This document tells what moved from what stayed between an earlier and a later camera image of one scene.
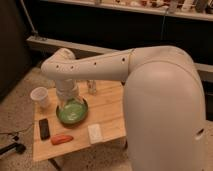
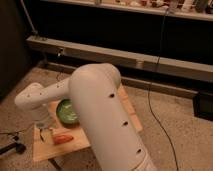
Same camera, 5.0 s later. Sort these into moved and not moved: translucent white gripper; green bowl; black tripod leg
Moved: translucent white gripper
Not moved: black tripod leg; green bowl
